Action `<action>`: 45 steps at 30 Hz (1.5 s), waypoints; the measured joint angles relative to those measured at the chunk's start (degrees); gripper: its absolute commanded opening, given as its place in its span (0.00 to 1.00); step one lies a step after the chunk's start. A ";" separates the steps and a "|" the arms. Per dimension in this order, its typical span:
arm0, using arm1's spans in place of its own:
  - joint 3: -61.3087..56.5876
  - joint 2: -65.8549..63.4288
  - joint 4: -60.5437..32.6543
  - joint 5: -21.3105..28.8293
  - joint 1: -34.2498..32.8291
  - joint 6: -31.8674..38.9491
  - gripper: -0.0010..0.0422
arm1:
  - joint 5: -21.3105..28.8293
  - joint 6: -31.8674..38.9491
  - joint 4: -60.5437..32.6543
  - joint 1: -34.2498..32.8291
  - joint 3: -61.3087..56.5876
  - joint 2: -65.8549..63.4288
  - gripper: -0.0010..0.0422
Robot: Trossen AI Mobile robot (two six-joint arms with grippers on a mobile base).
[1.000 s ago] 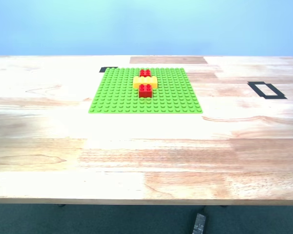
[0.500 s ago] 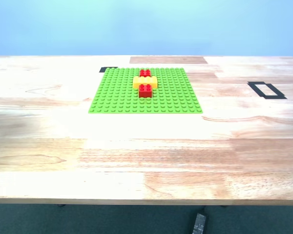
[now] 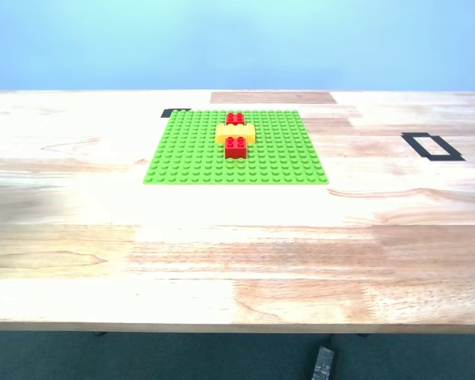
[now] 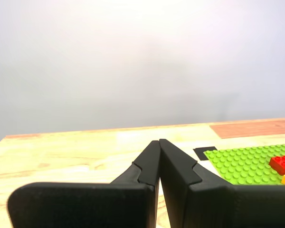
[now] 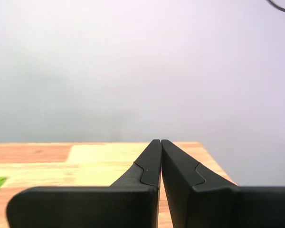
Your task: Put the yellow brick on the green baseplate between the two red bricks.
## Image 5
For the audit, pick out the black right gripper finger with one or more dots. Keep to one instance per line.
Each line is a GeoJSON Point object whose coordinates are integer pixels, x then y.
{"type": "Point", "coordinates": [85, 206]}
{"type": "Point", "coordinates": [216, 206]}

